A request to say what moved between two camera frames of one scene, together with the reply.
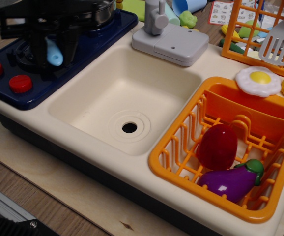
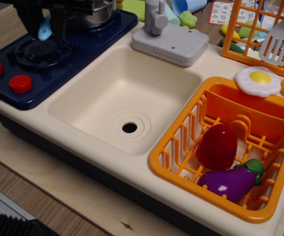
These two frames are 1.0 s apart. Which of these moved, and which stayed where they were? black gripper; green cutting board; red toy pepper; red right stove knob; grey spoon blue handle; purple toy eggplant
Moved: black gripper; grey spoon blue handle
Stayed: red toy pepper; green cutting board; purple toy eggplant; red right stove knob
